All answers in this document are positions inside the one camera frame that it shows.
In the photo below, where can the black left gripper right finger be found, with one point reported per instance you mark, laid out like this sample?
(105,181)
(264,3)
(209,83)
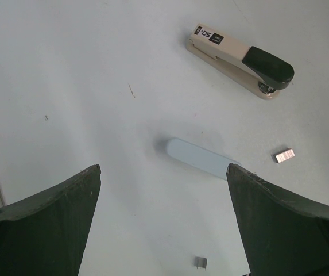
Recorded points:
(282,233)

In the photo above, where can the beige black stapler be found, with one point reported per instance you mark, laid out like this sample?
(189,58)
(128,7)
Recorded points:
(258,71)

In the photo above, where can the unloaded staple strip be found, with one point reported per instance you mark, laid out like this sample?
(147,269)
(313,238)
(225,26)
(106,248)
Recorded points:
(284,155)
(200,262)

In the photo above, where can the light blue stapler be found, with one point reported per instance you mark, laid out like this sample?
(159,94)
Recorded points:
(198,157)

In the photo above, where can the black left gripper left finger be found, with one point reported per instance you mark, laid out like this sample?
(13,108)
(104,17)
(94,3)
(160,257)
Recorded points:
(46,233)

